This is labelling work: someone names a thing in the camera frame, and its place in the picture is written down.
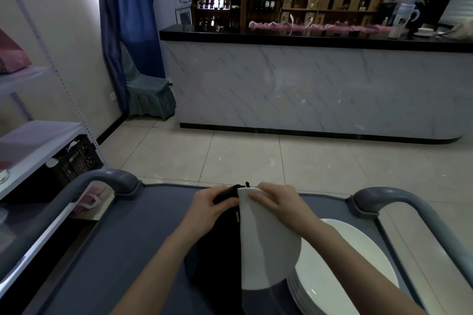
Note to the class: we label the white cloth bag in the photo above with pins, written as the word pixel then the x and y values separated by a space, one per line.
pixel 462 30

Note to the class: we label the white round plate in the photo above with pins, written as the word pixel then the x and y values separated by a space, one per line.
pixel 266 252

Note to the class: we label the white metal shelf rack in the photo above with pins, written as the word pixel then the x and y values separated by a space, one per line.
pixel 33 145

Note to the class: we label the white refrigerator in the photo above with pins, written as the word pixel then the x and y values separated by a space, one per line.
pixel 162 6

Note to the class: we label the chair with grey-green cover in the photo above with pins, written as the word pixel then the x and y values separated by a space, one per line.
pixel 151 97

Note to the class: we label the dark wine rack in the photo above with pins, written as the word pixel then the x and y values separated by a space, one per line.
pixel 266 3

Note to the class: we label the blue curtain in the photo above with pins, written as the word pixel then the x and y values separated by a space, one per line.
pixel 129 8

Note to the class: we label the person's left hand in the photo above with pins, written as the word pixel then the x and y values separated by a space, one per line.
pixel 201 215

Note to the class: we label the white cup on saucer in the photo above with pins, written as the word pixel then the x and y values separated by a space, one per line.
pixel 424 32

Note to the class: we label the dark blue cleaning cloth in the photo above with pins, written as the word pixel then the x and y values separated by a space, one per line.
pixel 214 259

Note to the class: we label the person's left forearm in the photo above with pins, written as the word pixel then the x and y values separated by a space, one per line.
pixel 155 278

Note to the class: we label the small white cup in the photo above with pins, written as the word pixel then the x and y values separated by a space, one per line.
pixel 52 162

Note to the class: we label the stack of white plates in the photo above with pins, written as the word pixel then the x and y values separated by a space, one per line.
pixel 332 285

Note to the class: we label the row of pink bags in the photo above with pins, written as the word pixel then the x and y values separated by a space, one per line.
pixel 332 28

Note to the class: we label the grey service cart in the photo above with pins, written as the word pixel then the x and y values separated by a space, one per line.
pixel 122 252

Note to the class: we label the black pegged stand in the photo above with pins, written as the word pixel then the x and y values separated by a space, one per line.
pixel 436 3

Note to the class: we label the person's right forearm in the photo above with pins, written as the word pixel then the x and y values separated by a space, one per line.
pixel 362 278

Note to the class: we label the person's right hand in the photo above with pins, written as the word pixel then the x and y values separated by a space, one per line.
pixel 292 207

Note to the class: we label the black plastic crate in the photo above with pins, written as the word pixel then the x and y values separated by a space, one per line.
pixel 79 161

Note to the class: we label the marble bar counter black top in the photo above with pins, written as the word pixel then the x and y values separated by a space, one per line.
pixel 295 89

